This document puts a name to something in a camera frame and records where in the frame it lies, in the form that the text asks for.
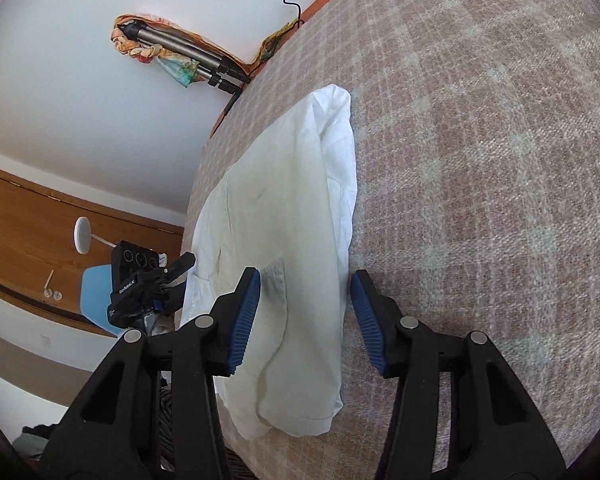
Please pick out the white lamp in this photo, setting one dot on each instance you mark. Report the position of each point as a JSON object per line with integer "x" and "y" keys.
{"x": 82, "y": 235}

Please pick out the colourful scarf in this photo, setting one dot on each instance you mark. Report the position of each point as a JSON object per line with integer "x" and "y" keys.
{"x": 175, "y": 67}

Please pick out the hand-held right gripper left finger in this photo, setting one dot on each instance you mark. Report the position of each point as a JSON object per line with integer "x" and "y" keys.
{"x": 242, "y": 320}

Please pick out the dark cloth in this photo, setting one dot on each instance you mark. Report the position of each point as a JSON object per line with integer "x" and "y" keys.
{"x": 35, "y": 437}

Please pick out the pink plaid blanket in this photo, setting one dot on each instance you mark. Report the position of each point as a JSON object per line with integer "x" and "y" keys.
{"x": 480, "y": 160}

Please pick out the grey tripod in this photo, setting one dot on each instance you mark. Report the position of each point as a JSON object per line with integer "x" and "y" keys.
{"x": 190, "y": 47}

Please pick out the blue chair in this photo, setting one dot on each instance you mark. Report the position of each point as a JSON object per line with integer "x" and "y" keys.
{"x": 97, "y": 300}

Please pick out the grey striped garment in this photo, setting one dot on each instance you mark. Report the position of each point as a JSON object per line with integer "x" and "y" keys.
{"x": 162, "y": 410}

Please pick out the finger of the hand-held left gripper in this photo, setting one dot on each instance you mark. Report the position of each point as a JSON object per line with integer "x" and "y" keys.
{"x": 177, "y": 269}
{"x": 166, "y": 306}

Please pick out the wooden door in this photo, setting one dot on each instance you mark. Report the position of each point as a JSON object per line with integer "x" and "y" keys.
{"x": 40, "y": 230}

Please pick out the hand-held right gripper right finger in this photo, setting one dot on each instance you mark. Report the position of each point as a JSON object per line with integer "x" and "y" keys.
{"x": 367, "y": 320}

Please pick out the white shirt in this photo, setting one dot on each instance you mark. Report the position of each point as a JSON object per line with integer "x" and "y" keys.
{"x": 290, "y": 210}

